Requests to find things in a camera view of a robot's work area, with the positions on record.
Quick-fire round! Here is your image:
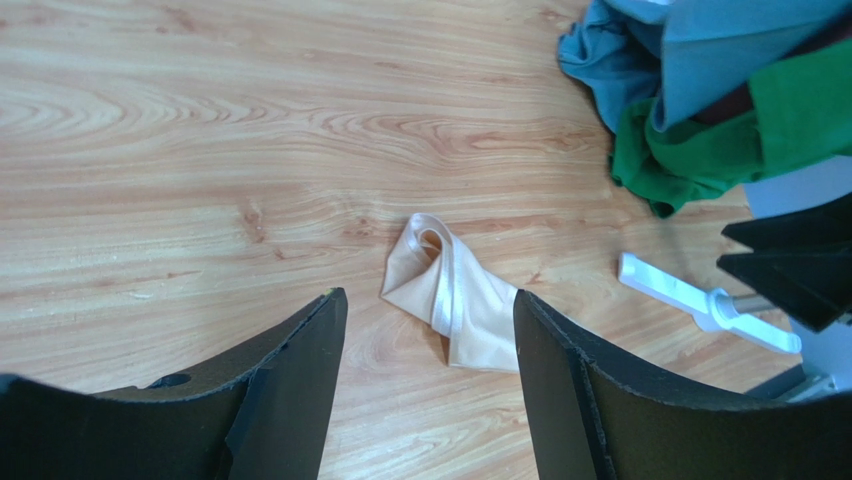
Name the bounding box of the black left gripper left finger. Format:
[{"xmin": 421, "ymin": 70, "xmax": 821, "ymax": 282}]
[{"xmin": 1, "ymin": 288, "xmax": 348, "ymax": 479}]

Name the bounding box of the grey garment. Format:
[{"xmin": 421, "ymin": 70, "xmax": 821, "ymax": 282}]
[{"xmin": 557, "ymin": 1, "xmax": 851, "ymax": 131}]

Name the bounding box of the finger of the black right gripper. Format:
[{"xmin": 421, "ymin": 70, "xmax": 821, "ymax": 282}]
[
  {"xmin": 722, "ymin": 194, "xmax": 851, "ymax": 251},
  {"xmin": 717, "ymin": 242, "xmax": 851, "ymax": 333}
]

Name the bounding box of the green t-shirt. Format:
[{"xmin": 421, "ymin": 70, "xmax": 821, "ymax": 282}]
[{"xmin": 610, "ymin": 40, "xmax": 851, "ymax": 218}]

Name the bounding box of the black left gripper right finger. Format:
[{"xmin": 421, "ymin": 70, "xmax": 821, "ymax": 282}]
[{"xmin": 514, "ymin": 290, "xmax": 851, "ymax": 479}]

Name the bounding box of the beige cloth napkin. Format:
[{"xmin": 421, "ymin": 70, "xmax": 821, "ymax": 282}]
[{"xmin": 381, "ymin": 213, "xmax": 519, "ymax": 373}]

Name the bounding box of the silver white clothes rack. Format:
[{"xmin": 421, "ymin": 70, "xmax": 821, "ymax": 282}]
[{"xmin": 618, "ymin": 252, "xmax": 802, "ymax": 354}]

